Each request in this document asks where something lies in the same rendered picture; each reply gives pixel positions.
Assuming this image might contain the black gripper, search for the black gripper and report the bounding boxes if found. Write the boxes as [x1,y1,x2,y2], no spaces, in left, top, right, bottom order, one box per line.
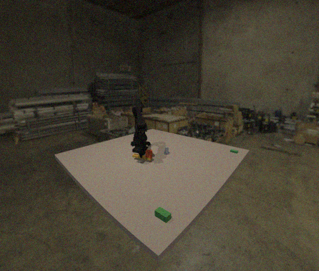
[132,139,150,158]

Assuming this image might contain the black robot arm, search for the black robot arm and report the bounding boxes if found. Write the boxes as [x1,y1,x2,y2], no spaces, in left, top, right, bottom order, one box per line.
[130,107,147,147]

